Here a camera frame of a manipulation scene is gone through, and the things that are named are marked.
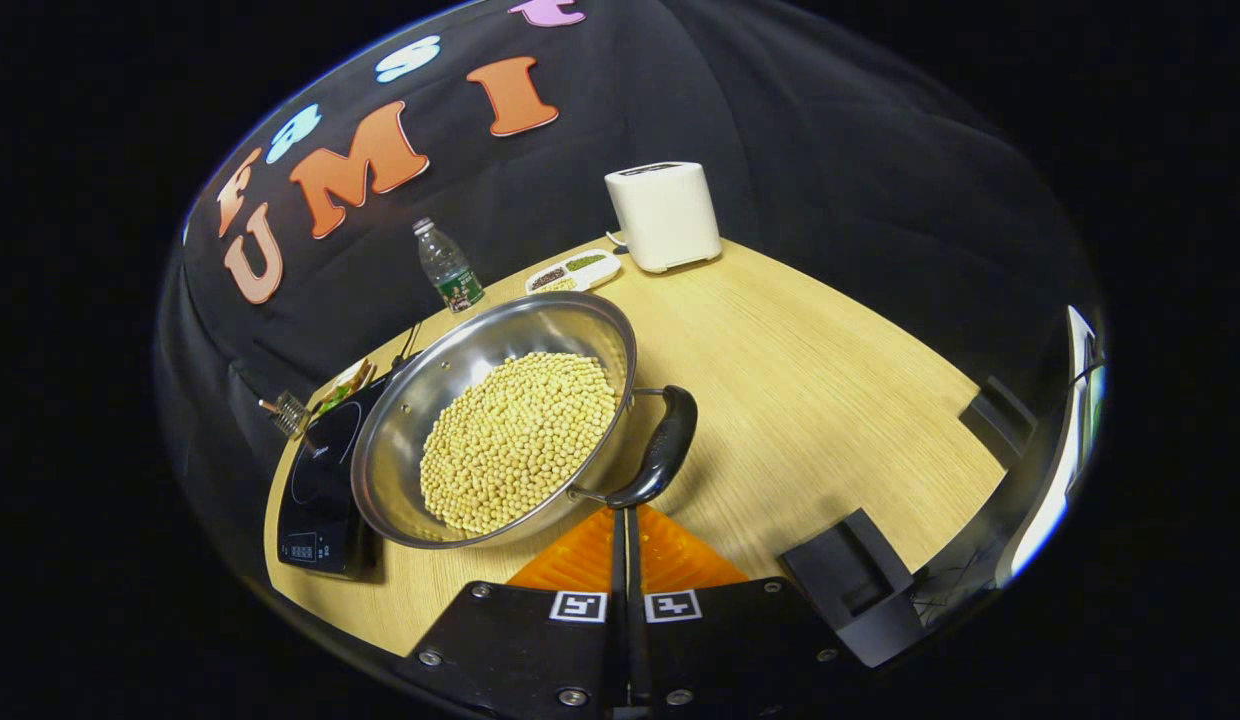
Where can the white divided plate with beans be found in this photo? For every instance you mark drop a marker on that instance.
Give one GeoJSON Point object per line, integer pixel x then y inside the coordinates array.
{"type": "Point", "coordinates": [580, 270]}

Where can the white toaster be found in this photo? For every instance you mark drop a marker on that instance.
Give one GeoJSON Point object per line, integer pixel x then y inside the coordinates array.
{"type": "Point", "coordinates": [665, 220]}

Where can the clear plastic water bottle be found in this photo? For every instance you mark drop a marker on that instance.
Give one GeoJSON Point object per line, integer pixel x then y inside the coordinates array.
{"type": "Point", "coordinates": [450, 270]}

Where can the black table clamp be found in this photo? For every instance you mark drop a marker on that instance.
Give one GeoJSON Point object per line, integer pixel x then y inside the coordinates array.
{"type": "Point", "coordinates": [998, 420]}
{"type": "Point", "coordinates": [855, 590]}

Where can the black backdrop cloth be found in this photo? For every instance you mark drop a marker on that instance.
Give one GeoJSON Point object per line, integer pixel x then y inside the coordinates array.
{"type": "Point", "coordinates": [830, 200]}

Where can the plate with sandwich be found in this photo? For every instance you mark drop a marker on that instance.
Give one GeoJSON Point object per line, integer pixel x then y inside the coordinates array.
{"type": "Point", "coordinates": [345, 387]}

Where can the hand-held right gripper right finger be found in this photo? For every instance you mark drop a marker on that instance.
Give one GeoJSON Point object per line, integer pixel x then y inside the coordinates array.
{"type": "Point", "coordinates": [740, 640]}

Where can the pile of yellow soybeans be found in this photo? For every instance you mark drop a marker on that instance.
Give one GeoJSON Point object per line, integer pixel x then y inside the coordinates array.
{"type": "Point", "coordinates": [520, 440]}

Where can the black induction cooktop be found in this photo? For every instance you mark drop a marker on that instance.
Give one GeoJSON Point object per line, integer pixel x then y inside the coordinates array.
{"type": "Point", "coordinates": [320, 500]}

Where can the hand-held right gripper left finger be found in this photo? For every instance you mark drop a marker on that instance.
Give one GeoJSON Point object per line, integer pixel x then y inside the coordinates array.
{"type": "Point", "coordinates": [520, 640]}

